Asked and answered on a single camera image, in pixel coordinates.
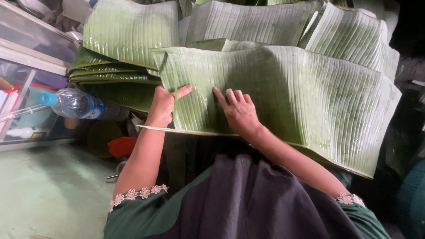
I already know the glass display cabinet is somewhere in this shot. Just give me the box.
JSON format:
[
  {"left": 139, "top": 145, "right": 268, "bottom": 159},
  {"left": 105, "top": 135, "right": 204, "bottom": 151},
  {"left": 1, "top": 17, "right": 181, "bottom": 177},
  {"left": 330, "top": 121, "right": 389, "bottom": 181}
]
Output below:
[{"left": 0, "top": 0, "right": 82, "bottom": 151}]

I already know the stack of folded banana leaves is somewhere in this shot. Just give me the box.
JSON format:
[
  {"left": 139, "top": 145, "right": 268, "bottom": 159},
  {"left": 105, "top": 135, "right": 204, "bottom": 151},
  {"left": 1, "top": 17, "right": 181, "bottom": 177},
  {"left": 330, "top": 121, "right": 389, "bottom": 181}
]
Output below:
[{"left": 68, "top": 0, "right": 400, "bottom": 113}]

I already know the white squeeze bottle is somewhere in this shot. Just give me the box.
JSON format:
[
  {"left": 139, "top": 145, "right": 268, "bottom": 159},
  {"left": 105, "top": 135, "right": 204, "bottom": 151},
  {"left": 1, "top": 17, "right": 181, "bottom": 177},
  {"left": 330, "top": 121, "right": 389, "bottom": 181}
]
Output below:
[{"left": 6, "top": 127, "right": 50, "bottom": 139}]

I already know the person's green and black dress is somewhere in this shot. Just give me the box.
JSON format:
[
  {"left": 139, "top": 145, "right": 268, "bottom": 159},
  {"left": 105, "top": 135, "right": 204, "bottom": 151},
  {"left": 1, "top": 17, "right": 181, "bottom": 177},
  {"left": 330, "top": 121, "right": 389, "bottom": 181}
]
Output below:
[{"left": 104, "top": 136, "right": 392, "bottom": 239}]

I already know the large pale banana leaf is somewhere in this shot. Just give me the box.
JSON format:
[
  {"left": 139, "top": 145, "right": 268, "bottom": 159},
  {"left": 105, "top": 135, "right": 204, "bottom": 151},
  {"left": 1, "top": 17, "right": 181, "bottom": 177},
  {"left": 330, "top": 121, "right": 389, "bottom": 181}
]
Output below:
[{"left": 136, "top": 45, "right": 402, "bottom": 179}]

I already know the clear plastic water bottle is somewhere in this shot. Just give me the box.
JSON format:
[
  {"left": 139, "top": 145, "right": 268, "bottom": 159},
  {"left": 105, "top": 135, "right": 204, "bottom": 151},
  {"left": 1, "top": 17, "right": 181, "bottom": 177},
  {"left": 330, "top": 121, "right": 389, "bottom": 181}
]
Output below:
[{"left": 39, "top": 88, "right": 130, "bottom": 121}]

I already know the person's left hand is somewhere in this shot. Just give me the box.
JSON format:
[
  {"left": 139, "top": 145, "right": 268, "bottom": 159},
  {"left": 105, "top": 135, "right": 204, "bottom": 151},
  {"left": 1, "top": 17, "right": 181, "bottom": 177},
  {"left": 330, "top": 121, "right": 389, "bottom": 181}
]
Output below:
[{"left": 148, "top": 85, "right": 193, "bottom": 129}]

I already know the red cloth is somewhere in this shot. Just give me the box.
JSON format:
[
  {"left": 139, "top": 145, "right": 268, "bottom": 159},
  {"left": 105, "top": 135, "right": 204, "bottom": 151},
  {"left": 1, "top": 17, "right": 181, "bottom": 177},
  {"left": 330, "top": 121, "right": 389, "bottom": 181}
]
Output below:
[{"left": 107, "top": 136, "right": 138, "bottom": 159}]

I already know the dark green round lid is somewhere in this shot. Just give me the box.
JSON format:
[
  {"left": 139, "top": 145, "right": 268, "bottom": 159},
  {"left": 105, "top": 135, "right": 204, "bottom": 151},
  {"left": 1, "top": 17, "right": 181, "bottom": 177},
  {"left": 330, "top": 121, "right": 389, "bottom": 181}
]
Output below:
[{"left": 87, "top": 120, "right": 123, "bottom": 159}]

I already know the dark teal woven basket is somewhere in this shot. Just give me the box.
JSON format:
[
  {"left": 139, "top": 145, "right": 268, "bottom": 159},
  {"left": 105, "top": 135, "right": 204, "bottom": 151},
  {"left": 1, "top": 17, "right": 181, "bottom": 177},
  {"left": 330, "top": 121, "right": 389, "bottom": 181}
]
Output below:
[{"left": 395, "top": 159, "right": 425, "bottom": 239}]

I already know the person's right hand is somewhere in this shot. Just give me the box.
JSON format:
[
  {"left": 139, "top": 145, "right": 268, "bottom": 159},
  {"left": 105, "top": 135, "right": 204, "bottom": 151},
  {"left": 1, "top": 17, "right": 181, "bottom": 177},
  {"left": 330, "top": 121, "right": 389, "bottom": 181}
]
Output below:
[{"left": 212, "top": 87, "right": 263, "bottom": 137}]

